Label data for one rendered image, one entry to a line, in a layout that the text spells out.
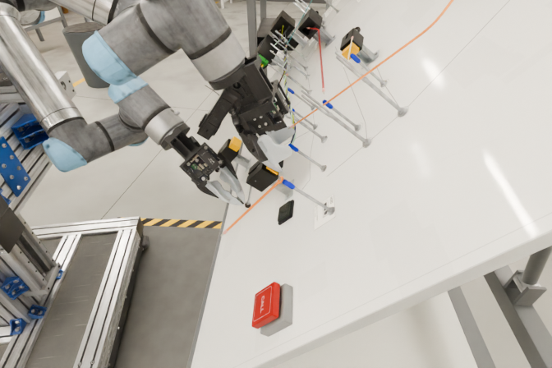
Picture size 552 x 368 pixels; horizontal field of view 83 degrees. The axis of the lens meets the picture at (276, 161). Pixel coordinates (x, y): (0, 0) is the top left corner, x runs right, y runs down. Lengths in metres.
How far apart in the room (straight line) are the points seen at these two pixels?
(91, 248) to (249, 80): 1.56
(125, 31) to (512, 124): 0.46
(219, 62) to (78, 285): 1.49
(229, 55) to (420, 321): 0.73
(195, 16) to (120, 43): 0.11
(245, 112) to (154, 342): 1.42
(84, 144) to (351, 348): 0.72
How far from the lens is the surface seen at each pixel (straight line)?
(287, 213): 0.60
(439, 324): 0.91
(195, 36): 0.46
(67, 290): 1.81
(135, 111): 0.69
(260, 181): 0.62
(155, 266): 1.98
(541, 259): 0.67
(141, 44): 0.47
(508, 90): 0.43
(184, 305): 1.80
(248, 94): 0.51
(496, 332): 1.99
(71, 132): 0.76
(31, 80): 0.80
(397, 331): 0.87
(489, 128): 0.41
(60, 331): 1.71
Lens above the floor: 1.55
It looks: 38 degrees down
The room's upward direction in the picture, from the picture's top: straight up
